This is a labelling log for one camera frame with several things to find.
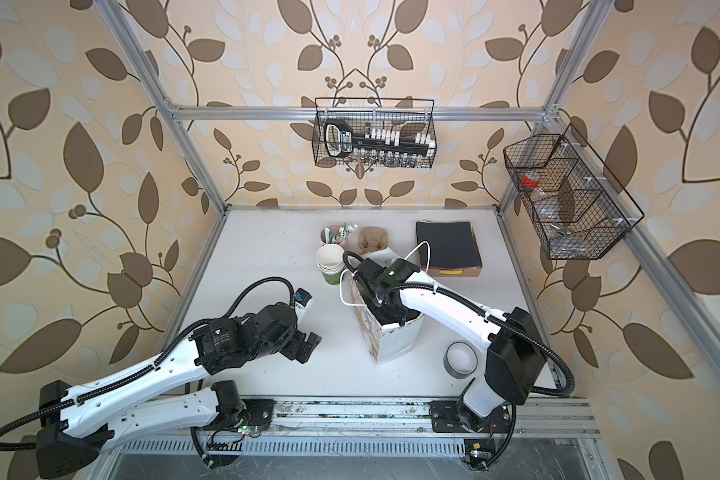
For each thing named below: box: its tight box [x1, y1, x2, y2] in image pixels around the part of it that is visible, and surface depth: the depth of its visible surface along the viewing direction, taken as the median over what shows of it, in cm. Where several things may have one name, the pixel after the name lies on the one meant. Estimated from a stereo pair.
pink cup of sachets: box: [319, 221, 358, 246], surface depth 90 cm
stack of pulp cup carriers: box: [358, 226, 389, 253], surface depth 110 cm
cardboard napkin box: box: [416, 220, 483, 277], surface depth 108 cm
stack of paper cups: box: [316, 243, 345, 285], surface depth 93 cm
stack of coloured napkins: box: [416, 221, 483, 269], surface depth 110 cm
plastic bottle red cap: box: [521, 170, 542, 192], surface depth 88 cm
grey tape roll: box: [443, 341, 478, 379], surface depth 84 cm
